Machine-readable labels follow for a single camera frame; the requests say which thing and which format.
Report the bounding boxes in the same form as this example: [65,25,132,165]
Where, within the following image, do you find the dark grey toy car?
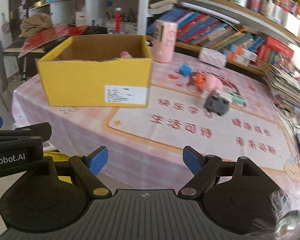
[204,93,231,116]

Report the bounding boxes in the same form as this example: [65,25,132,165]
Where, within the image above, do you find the white charger plug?
[215,90,232,104]

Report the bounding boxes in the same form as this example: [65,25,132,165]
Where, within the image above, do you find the green crocodile hair clip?
[230,93,247,107]

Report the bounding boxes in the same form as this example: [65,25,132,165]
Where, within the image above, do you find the pink plush toy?
[200,73,223,92]

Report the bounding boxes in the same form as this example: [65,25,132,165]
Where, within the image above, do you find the orange plastic clip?
[195,73,205,88]

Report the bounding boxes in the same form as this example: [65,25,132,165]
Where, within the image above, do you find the blue plastic toy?
[178,63,193,77]

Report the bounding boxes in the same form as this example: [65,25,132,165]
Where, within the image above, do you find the pink cartoon table mat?
[13,53,300,201]

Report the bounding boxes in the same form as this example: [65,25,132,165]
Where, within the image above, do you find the yellow cardboard box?
[38,35,152,107]

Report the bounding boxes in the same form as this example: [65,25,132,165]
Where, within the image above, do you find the brown cloth bundle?
[20,12,53,38]

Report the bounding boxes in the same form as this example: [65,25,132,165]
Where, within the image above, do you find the red paper sheets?
[22,24,88,50]

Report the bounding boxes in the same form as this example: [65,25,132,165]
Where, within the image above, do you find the white quilted handbag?
[198,47,227,69]

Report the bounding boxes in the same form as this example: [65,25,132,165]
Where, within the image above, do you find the stack of magazines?
[263,65,300,116]

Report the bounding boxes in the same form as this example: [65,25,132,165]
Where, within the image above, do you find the orange white box lower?
[223,50,250,66]

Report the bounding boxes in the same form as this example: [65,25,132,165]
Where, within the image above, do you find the orange white box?
[223,50,250,66]
[223,44,257,62]

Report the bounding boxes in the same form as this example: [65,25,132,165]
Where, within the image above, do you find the pink plush in box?
[120,51,133,59]

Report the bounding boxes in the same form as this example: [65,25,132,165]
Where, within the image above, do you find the orange white box upper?
[223,44,257,62]

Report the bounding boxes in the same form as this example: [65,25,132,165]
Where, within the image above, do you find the red book set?
[255,36,294,67]

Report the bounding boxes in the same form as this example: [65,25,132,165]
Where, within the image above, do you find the row of leaning books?
[146,7,266,53]

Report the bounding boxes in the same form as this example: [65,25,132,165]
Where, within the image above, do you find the pink cylindrical humidifier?
[152,20,178,63]

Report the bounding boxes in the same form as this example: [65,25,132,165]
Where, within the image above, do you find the white bookshelf frame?
[27,0,300,53]

